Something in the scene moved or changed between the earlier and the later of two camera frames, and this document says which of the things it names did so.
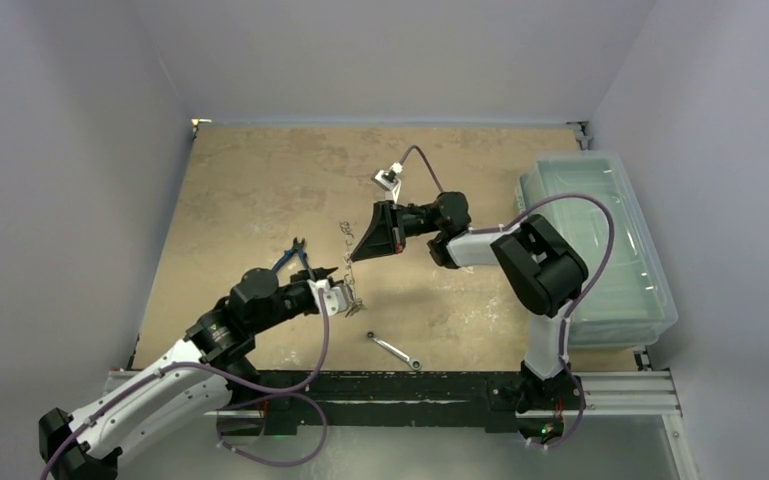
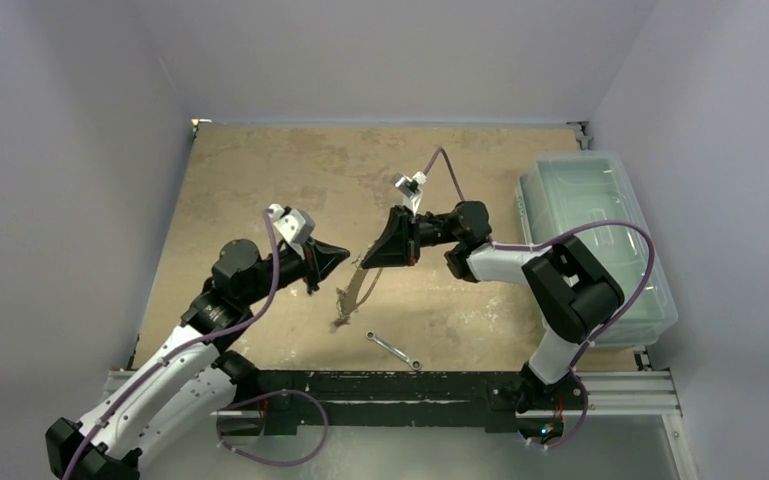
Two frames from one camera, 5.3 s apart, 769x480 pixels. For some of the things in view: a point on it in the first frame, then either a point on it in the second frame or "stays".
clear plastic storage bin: (592, 201) stays
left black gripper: (302, 277) -> (320, 259)
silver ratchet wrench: (414, 363) stays
